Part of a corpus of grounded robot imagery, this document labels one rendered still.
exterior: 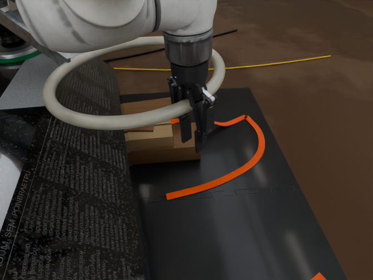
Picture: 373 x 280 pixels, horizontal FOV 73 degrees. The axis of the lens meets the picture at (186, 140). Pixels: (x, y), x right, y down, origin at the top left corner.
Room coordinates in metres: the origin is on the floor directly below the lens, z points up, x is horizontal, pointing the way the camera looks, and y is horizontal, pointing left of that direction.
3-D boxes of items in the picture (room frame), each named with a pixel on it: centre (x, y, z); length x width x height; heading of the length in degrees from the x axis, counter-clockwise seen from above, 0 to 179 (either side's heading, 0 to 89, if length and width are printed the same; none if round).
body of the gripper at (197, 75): (0.46, -0.01, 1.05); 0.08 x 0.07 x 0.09; 42
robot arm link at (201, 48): (0.46, 0.00, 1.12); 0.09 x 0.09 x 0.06
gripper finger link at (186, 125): (0.48, 0.00, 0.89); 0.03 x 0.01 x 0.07; 132
